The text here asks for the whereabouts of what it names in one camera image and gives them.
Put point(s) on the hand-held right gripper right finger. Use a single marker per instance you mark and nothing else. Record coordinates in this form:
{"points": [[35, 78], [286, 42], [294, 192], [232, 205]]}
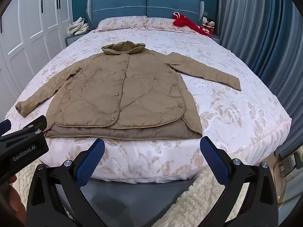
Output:
{"points": [[214, 158]]}

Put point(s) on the small doll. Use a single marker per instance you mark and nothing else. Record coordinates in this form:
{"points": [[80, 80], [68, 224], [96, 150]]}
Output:
{"points": [[204, 22], [211, 26]]}

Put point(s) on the pile of cream cloths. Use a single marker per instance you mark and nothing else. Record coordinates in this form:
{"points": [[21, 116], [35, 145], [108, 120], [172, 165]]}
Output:
{"points": [[78, 27]]}

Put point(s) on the cardboard box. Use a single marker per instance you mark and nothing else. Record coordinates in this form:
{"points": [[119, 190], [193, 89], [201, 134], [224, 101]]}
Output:
{"points": [[281, 186]]}

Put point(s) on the person's left hand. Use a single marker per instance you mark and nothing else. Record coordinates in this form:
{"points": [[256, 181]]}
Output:
{"points": [[17, 198]]}

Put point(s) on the white panelled wardrobe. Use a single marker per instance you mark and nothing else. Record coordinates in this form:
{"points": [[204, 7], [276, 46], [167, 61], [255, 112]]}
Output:
{"points": [[30, 40]]}

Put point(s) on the cream fluffy rug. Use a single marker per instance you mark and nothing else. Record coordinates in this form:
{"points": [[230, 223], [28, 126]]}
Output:
{"points": [[201, 205]]}

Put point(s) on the red garment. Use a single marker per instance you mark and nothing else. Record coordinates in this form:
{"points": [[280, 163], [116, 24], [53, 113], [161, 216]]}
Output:
{"points": [[187, 23]]}

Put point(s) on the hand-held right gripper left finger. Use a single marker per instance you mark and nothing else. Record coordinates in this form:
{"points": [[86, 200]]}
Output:
{"points": [[91, 164]]}

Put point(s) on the blue upholstered headboard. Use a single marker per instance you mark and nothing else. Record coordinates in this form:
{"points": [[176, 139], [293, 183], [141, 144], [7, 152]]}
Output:
{"points": [[142, 4]]}

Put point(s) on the bed with butterfly blanket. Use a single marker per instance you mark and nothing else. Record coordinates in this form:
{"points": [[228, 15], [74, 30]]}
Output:
{"points": [[224, 113]]}

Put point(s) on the wall socket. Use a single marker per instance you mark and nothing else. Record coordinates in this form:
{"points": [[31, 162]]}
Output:
{"points": [[205, 13]]}

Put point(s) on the grey blue curtain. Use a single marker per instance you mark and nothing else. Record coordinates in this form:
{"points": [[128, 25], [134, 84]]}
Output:
{"points": [[260, 40]]}

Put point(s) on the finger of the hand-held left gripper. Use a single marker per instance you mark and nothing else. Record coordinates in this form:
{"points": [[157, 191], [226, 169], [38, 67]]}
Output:
{"points": [[4, 125], [35, 123]]}

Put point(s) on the grey nightstand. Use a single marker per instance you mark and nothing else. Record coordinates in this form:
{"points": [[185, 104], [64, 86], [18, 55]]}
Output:
{"points": [[75, 39]]}

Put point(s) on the tan quilted jacket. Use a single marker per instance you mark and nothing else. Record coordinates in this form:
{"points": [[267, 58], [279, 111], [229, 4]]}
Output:
{"points": [[123, 92]]}

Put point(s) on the floral pillow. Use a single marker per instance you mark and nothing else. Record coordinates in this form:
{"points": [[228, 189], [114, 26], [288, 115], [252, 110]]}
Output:
{"points": [[118, 23], [161, 23]]}

